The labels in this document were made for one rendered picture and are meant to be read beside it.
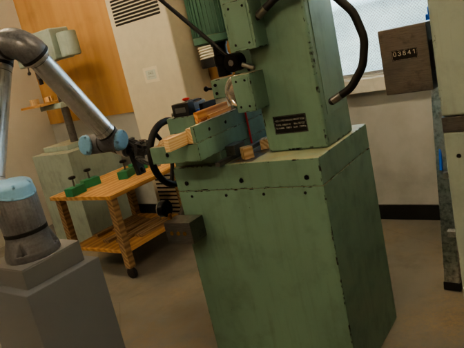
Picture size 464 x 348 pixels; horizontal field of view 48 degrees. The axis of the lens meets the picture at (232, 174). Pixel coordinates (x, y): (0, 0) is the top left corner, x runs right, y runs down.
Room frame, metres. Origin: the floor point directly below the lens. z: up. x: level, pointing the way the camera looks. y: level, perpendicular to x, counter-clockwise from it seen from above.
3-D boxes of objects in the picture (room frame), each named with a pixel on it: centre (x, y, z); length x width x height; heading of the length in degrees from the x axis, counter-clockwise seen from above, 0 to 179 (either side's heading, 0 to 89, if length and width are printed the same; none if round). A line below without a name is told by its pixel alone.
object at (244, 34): (1.68, -0.14, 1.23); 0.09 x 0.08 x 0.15; 54
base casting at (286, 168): (1.86, -0.16, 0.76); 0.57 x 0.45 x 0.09; 54
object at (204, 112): (1.94, 0.02, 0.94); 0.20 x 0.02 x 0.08; 144
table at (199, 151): (1.98, 0.04, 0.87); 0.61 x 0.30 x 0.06; 144
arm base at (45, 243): (1.78, 0.75, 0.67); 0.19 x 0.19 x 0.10
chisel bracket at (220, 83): (1.92, -0.07, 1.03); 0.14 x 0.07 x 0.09; 54
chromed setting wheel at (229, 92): (1.75, -0.09, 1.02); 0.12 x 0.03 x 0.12; 54
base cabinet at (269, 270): (1.86, -0.16, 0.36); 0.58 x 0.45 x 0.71; 54
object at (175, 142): (1.83, 0.02, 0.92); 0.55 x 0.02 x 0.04; 144
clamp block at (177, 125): (2.03, 0.11, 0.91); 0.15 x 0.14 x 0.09; 144
